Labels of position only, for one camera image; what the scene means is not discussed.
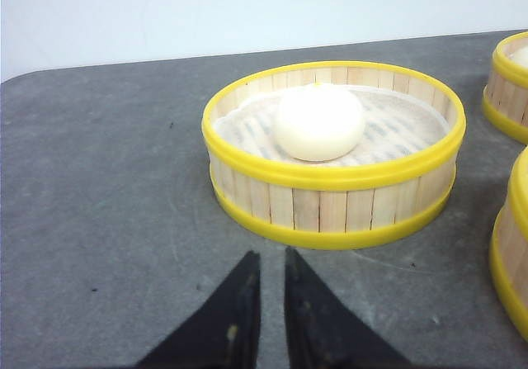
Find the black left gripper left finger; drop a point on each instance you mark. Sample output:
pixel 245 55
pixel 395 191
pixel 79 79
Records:
pixel 224 332

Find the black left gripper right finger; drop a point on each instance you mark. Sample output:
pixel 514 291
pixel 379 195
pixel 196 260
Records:
pixel 321 332

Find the single-bun bamboo steamer tray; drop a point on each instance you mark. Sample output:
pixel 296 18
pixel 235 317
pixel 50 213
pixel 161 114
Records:
pixel 336 207

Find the white bun in single tray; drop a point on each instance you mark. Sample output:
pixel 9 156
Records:
pixel 318 122

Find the white paper liner single tray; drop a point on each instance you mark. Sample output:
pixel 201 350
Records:
pixel 396 125

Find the white bun in far tray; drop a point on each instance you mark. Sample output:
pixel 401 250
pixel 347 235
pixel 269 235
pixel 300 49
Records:
pixel 520 57

